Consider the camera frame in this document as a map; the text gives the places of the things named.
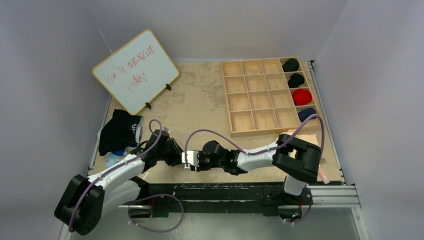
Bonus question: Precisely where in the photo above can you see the black underwear white waistband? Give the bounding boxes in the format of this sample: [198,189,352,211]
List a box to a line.
[98,109,144,156]

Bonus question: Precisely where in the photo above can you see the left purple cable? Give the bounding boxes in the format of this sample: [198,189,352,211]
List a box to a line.
[67,119,185,233]

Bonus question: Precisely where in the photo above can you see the red rolled underwear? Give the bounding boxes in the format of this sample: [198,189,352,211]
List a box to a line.
[292,89,313,106]

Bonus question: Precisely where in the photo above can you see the black rolled underwear back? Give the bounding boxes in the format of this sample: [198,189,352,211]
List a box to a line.
[282,58,300,73]

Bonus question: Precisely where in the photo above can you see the navy blue rolled underwear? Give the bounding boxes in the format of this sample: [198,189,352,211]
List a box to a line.
[297,107,317,123]

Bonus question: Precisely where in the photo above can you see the black rolled underwear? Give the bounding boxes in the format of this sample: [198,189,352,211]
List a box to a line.
[287,73,305,88]
[282,58,300,73]

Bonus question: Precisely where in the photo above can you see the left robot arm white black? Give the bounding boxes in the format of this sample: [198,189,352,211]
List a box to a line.
[54,129,183,236]

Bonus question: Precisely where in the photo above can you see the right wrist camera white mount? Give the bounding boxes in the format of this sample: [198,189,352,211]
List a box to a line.
[181,150,199,171]

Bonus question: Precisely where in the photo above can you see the wooden compartment organizer tray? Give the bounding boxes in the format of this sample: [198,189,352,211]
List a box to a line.
[221,56,321,137]

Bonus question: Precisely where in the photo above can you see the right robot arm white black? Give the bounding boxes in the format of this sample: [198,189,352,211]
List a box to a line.
[187,133,323,204]

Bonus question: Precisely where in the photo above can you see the pink yellow marker pen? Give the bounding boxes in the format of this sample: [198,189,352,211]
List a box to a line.
[318,166,330,185]

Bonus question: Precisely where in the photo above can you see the white blue patterned underwear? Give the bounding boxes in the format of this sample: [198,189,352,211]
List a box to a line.
[104,149,128,168]

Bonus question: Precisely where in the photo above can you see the white whiteboard yellow frame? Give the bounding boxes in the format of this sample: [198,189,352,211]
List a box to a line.
[92,29,180,115]

